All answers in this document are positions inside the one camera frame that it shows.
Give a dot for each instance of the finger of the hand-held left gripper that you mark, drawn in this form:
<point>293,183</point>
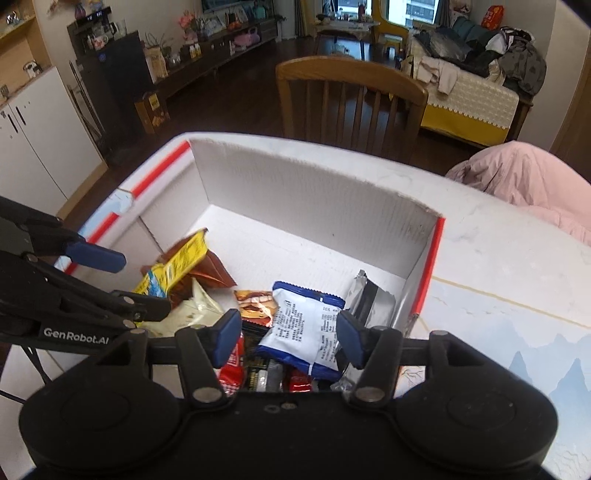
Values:
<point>138,308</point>
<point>94,256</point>

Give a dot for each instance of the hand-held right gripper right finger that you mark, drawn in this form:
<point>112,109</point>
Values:
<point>348,339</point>

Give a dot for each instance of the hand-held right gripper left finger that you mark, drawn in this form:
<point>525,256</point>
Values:
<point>226,339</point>

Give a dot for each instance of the red snack packet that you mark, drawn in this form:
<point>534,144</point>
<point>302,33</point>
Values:
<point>233,369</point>
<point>300,382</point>

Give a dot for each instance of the small orange brown snack packet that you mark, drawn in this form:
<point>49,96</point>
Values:
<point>254,307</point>

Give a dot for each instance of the cream snack packet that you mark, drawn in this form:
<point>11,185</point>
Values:
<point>194,309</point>

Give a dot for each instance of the silver black snack packet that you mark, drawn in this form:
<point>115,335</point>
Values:
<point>369,300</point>

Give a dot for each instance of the white blue snack packet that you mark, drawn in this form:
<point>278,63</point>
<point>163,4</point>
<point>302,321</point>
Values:
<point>300,332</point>

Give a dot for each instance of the black gold snack packet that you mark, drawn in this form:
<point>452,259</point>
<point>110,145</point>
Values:
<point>261,376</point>

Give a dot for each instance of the reddish brown snack packet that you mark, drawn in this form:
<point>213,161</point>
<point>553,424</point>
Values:
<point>214,272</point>

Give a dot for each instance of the yellow sachet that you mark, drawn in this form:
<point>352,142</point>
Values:
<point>184,258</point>

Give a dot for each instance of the red cardboard box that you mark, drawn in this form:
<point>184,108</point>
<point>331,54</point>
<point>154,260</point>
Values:
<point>300,198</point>

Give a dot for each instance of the white cabinet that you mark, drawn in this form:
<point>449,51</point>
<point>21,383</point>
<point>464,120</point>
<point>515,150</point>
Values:
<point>41,134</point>

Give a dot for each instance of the yellow cardboard carton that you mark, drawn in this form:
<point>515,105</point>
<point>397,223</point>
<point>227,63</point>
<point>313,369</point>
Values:
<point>151,113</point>

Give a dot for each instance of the black cabinet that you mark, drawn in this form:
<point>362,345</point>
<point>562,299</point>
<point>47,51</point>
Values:
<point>115,83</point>

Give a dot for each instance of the beige paper bag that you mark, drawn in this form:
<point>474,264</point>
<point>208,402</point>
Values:
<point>157,64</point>

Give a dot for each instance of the dark wooden tv cabinet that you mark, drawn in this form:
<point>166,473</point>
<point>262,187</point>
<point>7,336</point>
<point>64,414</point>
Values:
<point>217,55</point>

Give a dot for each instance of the pink padded jacket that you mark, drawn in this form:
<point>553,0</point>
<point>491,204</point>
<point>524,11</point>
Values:
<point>521,175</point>

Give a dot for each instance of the pink flower bouquet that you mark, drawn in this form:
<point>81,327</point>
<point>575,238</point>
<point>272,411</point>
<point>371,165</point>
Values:
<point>187,21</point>

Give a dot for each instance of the wooden chair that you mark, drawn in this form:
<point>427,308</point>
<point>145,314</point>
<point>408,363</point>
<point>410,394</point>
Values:
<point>351,76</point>

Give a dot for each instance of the sofa with white cover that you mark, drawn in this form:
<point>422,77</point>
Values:
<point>480,106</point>

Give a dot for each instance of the pile of clothes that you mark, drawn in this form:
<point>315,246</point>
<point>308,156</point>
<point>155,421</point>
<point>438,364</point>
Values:
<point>485,50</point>

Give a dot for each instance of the red bag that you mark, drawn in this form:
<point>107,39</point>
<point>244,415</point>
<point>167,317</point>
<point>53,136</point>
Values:
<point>493,16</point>

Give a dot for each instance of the wooden wall shelf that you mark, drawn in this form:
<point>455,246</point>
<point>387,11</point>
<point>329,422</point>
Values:
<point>23,50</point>

